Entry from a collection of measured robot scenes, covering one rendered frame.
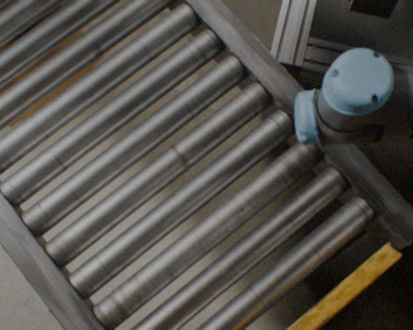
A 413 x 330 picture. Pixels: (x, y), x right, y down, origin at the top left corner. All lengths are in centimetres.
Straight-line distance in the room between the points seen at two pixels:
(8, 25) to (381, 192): 70
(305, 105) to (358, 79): 13
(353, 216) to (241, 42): 35
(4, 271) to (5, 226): 83
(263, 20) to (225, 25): 91
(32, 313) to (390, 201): 112
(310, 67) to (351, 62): 101
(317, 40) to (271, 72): 68
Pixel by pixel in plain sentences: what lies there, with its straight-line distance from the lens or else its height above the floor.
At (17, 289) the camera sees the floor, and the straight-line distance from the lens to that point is 196.
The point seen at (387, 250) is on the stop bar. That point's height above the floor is 82.
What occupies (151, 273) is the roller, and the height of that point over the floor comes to 80.
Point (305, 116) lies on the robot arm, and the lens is 91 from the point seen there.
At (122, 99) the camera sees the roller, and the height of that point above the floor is 80.
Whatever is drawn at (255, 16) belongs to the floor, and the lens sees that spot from 213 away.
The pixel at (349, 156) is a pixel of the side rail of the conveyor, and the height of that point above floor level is 80.
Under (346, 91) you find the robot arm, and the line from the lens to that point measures 80.
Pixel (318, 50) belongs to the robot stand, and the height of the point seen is 23.
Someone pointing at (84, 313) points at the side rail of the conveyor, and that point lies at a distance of 110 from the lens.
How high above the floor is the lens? 188
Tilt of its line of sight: 75 degrees down
